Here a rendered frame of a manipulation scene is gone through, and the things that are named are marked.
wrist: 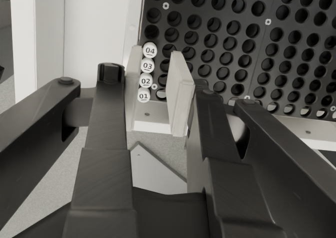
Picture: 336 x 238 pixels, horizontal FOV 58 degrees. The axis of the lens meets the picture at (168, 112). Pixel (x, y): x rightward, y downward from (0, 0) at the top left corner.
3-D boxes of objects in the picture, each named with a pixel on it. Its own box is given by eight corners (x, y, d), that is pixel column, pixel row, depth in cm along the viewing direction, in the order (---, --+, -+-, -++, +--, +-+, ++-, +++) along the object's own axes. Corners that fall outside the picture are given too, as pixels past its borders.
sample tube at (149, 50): (154, 48, 31) (155, 59, 27) (142, 46, 31) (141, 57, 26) (156, 36, 30) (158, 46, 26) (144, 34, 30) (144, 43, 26)
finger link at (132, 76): (133, 132, 15) (118, 131, 15) (138, 87, 22) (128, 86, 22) (140, 76, 14) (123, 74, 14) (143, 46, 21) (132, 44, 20)
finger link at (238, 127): (197, 112, 13) (262, 119, 14) (185, 77, 18) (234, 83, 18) (191, 141, 14) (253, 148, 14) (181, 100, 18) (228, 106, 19)
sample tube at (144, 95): (149, 86, 32) (150, 103, 28) (137, 87, 32) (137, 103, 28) (149, 75, 32) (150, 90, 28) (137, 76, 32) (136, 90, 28)
